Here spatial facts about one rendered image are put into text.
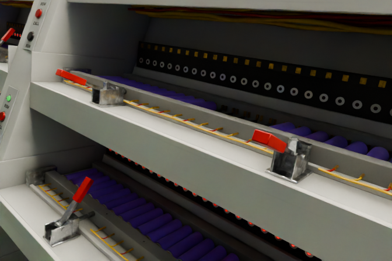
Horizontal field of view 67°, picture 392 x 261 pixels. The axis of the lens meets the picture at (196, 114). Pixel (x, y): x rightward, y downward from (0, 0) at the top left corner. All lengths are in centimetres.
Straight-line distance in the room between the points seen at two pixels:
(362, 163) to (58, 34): 50
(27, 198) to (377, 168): 50
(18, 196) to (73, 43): 28
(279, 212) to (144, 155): 16
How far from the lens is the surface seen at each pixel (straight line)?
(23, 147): 60
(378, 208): 26
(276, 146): 21
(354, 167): 29
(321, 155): 29
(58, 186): 57
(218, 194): 28
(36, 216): 53
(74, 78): 39
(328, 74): 43
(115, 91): 43
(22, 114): 58
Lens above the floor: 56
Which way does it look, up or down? 2 degrees up
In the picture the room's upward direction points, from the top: 19 degrees clockwise
